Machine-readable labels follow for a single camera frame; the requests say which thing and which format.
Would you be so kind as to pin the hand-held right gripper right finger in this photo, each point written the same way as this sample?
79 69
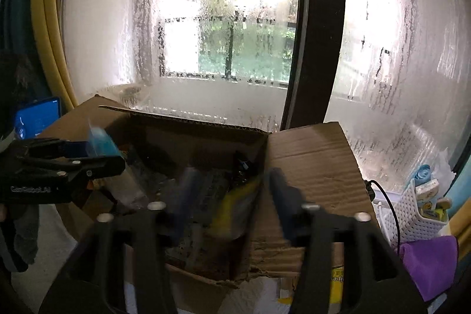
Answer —
281 196

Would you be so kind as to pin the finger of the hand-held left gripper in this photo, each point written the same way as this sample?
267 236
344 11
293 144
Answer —
103 167
75 149

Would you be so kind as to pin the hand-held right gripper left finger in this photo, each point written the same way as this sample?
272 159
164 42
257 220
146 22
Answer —
180 203

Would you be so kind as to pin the clear packet with blue top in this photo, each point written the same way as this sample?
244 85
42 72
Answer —
127 189

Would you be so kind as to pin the brown cardboard box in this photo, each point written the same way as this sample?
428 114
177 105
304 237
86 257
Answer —
312 167

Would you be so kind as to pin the person's left hand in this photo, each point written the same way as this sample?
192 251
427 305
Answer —
22 240

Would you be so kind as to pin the dark printed packet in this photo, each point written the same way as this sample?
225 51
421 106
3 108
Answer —
208 189

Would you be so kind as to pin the tablet with blue screen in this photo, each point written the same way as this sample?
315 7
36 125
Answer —
40 119

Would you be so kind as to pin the bright yellow snack packet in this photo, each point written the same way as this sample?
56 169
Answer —
235 203

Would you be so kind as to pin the yellow curtain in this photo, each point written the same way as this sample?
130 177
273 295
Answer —
48 23

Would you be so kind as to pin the white perforated basket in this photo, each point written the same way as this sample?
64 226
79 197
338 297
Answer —
415 214

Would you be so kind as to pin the teal curtain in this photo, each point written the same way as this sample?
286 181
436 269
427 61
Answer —
18 23

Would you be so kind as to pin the light blue roll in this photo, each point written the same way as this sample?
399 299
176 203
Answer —
422 174

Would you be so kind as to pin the white and yellow packet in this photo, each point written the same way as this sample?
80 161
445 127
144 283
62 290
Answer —
427 189

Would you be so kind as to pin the purple cloth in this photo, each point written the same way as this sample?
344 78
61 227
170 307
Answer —
430 262

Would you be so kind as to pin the black window frame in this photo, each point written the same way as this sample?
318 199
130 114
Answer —
316 23

